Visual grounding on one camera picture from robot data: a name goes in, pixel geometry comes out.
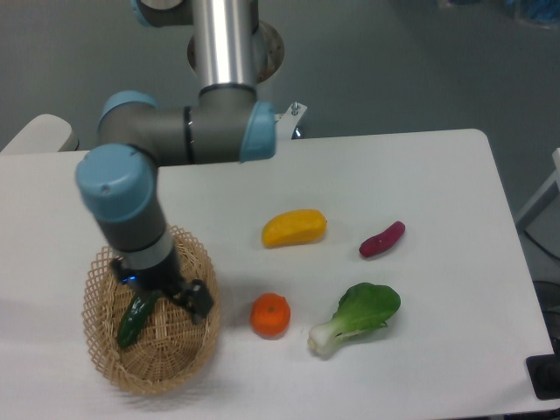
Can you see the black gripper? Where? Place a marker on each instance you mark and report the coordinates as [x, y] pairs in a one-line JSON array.
[[193, 297]]

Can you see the green cucumber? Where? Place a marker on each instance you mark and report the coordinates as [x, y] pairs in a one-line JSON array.
[[135, 317]]

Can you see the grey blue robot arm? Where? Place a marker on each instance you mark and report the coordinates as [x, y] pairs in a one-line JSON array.
[[118, 179]]

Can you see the woven wicker basket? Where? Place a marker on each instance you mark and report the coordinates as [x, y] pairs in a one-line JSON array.
[[170, 349]]

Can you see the orange tangerine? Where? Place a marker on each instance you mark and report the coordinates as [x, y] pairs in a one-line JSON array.
[[270, 315]]

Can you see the yellow mango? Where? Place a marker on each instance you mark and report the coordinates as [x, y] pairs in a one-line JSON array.
[[295, 227]]

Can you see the green bok choy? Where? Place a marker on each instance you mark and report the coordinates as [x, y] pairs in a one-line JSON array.
[[363, 309]]

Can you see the purple sweet potato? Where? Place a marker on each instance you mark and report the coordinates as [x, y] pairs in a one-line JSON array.
[[382, 242]]

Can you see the white chair armrest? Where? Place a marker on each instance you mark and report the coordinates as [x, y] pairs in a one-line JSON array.
[[43, 134]]

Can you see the black device at table edge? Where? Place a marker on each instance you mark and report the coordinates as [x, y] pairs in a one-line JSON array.
[[543, 371]]

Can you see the white furniture frame right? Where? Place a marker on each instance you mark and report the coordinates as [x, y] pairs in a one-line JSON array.
[[542, 198]]

